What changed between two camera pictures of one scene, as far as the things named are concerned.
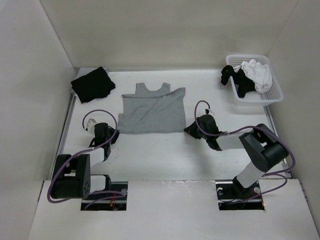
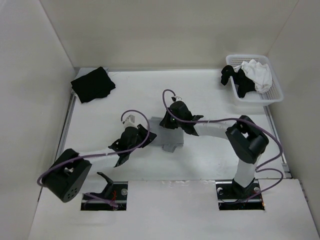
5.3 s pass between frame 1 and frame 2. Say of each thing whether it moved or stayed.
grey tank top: moved
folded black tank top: stayed
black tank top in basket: stayed
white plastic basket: stayed
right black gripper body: moved
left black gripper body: moved
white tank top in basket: stayed
